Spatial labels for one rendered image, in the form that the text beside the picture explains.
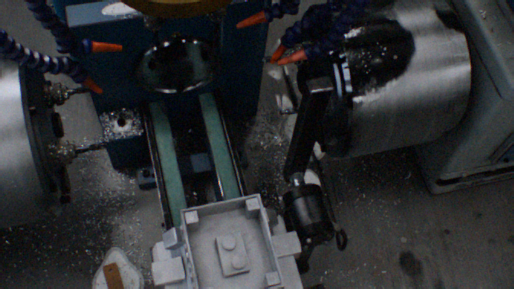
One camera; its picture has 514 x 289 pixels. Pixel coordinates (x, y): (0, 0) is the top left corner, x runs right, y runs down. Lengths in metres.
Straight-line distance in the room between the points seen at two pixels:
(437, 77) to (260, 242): 0.36
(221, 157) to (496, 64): 0.45
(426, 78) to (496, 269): 0.44
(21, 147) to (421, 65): 0.55
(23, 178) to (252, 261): 0.31
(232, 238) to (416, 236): 0.50
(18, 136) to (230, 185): 0.36
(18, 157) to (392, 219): 0.67
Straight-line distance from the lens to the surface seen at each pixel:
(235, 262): 0.71
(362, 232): 1.12
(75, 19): 0.90
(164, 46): 0.93
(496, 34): 0.94
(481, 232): 1.19
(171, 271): 0.77
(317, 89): 0.69
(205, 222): 0.75
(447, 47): 0.90
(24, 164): 0.81
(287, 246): 0.79
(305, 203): 0.85
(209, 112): 1.05
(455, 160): 1.08
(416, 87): 0.88
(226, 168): 1.00
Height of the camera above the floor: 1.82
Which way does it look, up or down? 62 degrees down
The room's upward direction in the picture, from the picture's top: 9 degrees clockwise
